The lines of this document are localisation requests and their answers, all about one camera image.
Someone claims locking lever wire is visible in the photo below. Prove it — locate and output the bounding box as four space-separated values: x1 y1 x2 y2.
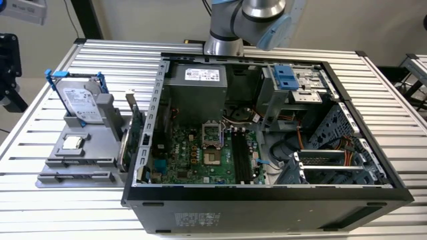
218 123 226 149

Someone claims green graphics card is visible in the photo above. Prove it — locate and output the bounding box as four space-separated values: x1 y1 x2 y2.
117 91 149 173

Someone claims hard disk in blue carrier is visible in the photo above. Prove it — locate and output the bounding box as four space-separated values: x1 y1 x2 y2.
45 69 109 126

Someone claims CPU socket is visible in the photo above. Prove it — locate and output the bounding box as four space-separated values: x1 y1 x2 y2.
202 148 225 166

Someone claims black coiled cable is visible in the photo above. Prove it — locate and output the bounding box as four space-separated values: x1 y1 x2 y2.
269 138 298 163

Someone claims black PC case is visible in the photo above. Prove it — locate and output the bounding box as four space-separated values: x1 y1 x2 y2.
121 51 416 235

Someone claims black post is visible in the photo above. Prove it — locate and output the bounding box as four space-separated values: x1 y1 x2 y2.
70 0 106 40

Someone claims RAM stick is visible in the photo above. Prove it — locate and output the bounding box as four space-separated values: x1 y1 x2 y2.
62 157 115 163
55 173 111 181

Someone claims metal socket cover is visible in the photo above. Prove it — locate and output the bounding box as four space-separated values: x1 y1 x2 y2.
202 121 225 148

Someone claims blue plastic drive latch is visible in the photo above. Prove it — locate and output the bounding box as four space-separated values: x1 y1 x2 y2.
273 64 301 90

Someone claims metal disk bay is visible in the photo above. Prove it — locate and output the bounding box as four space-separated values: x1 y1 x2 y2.
277 148 369 186

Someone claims white wire bundle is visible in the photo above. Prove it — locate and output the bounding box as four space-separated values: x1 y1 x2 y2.
222 114 262 125

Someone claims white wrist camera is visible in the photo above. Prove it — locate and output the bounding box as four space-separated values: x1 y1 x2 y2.
0 0 49 26

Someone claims grey power supply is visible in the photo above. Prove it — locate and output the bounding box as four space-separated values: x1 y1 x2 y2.
163 63 230 126

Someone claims silver CPU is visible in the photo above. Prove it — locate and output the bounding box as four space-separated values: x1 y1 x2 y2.
63 136 85 150

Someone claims green motherboard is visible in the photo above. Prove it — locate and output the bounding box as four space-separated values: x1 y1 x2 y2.
150 124 269 186

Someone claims red orange wire bundle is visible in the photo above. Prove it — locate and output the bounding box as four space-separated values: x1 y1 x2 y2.
333 136 356 167

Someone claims grey parts rack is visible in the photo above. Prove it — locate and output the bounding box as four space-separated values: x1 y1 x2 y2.
35 93 149 189

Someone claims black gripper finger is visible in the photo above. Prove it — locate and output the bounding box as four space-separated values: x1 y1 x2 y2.
3 84 30 113

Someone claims metal slat side table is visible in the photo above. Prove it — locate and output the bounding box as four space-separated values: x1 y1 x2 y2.
396 53 427 112

